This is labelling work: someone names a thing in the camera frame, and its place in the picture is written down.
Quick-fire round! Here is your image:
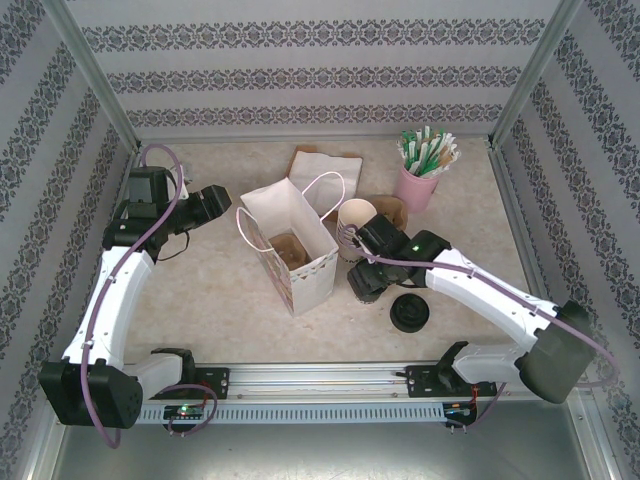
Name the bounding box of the white paper carrier bag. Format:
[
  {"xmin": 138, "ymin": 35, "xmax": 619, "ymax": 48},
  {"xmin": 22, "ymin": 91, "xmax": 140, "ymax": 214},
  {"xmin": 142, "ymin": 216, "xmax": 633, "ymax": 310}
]
[{"xmin": 235, "ymin": 172, "xmax": 346, "ymax": 319}]

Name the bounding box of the brown pulp cup carrier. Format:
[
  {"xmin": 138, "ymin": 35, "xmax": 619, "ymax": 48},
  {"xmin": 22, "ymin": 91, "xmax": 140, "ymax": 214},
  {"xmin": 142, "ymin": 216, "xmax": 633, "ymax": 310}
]
[{"xmin": 269, "ymin": 232, "xmax": 314, "ymax": 269}]

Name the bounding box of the stack of black cup lids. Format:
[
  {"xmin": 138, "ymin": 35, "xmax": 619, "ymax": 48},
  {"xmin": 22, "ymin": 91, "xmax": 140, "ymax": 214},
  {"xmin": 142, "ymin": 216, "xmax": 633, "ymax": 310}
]
[{"xmin": 389, "ymin": 293, "xmax": 430, "ymax": 334}]

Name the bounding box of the stack of brown cup carriers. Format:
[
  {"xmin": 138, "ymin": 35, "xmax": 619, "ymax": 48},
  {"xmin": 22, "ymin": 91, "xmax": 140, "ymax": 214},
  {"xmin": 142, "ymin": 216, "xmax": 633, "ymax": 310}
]
[{"xmin": 367, "ymin": 194, "xmax": 409, "ymax": 231}]

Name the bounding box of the stack of paper cups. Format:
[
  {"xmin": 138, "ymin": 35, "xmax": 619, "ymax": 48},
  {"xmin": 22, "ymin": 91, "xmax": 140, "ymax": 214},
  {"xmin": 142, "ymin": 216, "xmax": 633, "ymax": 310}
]
[{"xmin": 337, "ymin": 198, "xmax": 376, "ymax": 276}]

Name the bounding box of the pink holder cup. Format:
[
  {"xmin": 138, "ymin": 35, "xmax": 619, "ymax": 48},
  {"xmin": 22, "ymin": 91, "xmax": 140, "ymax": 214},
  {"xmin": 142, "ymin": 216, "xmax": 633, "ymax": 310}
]
[{"xmin": 397, "ymin": 164, "xmax": 440, "ymax": 212}]

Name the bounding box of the white napkin stack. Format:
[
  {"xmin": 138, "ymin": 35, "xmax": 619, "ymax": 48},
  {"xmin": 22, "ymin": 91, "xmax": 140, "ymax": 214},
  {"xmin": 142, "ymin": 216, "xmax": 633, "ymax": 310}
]
[{"xmin": 289, "ymin": 151, "xmax": 362, "ymax": 201}]

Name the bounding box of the left small circuit board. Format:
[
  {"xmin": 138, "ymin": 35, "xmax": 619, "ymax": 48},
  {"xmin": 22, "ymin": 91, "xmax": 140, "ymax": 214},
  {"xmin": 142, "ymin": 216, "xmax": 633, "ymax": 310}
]
[{"xmin": 163, "ymin": 404, "xmax": 207, "ymax": 419}]

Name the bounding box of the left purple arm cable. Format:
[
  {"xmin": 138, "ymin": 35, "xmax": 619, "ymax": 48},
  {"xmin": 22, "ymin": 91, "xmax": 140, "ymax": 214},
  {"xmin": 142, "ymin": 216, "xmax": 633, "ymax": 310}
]
[{"xmin": 79, "ymin": 143, "xmax": 219, "ymax": 449}]

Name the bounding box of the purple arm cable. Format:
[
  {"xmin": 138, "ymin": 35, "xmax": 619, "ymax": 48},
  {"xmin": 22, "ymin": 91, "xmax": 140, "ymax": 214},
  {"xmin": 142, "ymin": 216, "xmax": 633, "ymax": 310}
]
[
  {"xmin": 335, "ymin": 223, "xmax": 621, "ymax": 434},
  {"xmin": 79, "ymin": 143, "xmax": 219, "ymax": 449}
]

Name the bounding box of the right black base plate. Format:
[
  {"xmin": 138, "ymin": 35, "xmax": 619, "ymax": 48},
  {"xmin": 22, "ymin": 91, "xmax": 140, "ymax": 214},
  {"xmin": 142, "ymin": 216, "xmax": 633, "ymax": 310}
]
[{"xmin": 407, "ymin": 363, "xmax": 499, "ymax": 399}]

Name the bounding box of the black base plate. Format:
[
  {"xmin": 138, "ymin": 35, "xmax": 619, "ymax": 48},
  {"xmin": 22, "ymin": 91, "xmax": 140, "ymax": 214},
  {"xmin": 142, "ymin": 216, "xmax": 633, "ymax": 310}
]
[
  {"xmin": 407, "ymin": 363, "xmax": 499, "ymax": 399},
  {"xmin": 169, "ymin": 367, "xmax": 231, "ymax": 401}
]

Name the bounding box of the back aluminium frame rail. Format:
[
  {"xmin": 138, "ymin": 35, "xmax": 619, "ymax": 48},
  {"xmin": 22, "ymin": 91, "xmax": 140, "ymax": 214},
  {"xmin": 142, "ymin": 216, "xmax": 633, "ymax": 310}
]
[{"xmin": 138, "ymin": 132, "xmax": 494, "ymax": 147}]

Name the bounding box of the aluminium mounting rail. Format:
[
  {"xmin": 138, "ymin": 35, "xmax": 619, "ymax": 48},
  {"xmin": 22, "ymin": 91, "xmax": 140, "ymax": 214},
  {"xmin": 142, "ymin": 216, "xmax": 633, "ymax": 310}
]
[{"xmin": 139, "ymin": 362, "xmax": 591, "ymax": 401}]

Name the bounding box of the left aluminium side rail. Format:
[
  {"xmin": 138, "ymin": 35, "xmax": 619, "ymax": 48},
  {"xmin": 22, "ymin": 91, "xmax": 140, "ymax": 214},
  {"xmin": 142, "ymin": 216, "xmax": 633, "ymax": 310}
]
[{"xmin": 68, "ymin": 144, "xmax": 145, "ymax": 365}]

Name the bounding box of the aluminium side rail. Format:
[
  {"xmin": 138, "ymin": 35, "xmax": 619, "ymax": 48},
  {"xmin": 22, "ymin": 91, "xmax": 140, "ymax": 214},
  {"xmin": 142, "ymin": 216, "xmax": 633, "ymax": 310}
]
[
  {"xmin": 487, "ymin": 139, "xmax": 570, "ymax": 360},
  {"xmin": 68, "ymin": 144, "xmax": 145, "ymax": 365}
]

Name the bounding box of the right aluminium side rail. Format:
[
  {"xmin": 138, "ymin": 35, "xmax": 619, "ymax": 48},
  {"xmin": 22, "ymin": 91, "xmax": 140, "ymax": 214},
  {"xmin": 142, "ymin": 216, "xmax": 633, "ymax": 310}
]
[{"xmin": 487, "ymin": 139, "xmax": 570, "ymax": 360}]

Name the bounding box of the grey slotted cable duct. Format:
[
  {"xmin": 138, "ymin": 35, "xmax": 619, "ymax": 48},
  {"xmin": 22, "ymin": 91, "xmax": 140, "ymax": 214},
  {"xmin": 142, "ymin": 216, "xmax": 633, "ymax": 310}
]
[{"xmin": 139, "ymin": 403, "xmax": 447, "ymax": 424}]

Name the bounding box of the left aluminium frame post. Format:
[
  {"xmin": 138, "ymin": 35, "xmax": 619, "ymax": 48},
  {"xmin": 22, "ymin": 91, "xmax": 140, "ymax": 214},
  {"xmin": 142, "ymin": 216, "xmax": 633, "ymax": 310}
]
[{"xmin": 42, "ymin": 0, "xmax": 142, "ymax": 151}]

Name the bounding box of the aluminium frame post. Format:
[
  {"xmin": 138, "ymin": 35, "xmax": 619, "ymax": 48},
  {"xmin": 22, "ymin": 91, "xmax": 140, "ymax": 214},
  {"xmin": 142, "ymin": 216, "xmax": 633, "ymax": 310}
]
[
  {"xmin": 42, "ymin": 0, "xmax": 142, "ymax": 151},
  {"xmin": 491, "ymin": 0, "xmax": 584, "ymax": 147}
]

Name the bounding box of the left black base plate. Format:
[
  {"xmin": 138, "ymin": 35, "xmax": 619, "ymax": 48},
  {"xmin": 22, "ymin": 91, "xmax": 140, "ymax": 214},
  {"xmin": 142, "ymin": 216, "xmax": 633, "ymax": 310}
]
[{"xmin": 169, "ymin": 367, "xmax": 231, "ymax": 401}]

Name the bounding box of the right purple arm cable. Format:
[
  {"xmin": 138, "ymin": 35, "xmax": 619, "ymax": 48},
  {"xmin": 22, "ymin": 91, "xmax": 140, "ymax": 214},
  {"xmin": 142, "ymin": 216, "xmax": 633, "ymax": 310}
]
[{"xmin": 335, "ymin": 223, "xmax": 621, "ymax": 434}]

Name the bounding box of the right aluminium frame post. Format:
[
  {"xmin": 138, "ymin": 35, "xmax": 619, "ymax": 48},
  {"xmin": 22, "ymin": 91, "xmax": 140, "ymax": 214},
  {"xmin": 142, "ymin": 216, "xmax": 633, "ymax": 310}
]
[{"xmin": 491, "ymin": 0, "xmax": 584, "ymax": 147}]

